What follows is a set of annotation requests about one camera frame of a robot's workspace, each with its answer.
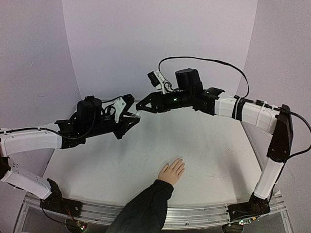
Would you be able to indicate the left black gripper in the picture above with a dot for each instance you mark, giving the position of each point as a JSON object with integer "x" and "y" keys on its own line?
{"x": 124, "y": 127}

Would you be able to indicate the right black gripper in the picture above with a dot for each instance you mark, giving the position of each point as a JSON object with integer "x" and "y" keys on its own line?
{"x": 157, "y": 102}

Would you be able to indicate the clear nail polish bottle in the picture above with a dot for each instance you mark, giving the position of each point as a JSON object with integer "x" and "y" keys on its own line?
{"x": 134, "y": 116}

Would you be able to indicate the black sleeved forearm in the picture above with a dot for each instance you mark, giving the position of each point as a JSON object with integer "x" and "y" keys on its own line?
{"x": 146, "y": 213}

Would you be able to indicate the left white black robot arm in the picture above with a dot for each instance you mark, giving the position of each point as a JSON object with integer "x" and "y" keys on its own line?
{"x": 14, "y": 141}

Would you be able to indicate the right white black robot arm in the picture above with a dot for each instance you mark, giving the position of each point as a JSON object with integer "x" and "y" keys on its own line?
{"x": 214, "y": 101}

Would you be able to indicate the person's bare hand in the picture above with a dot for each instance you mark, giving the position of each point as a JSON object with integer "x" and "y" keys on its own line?
{"x": 171, "y": 173}

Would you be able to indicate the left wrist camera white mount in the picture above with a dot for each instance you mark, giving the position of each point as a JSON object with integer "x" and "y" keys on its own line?
{"x": 122, "y": 104}

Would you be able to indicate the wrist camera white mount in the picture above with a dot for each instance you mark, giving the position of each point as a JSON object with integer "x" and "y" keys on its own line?
{"x": 159, "y": 82}
{"x": 122, "y": 104}

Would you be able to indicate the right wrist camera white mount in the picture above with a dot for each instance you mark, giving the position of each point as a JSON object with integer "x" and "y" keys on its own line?
{"x": 159, "y": 82}

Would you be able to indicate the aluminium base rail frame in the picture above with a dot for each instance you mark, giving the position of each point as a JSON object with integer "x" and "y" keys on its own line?
{"x": 177, "y": 218}

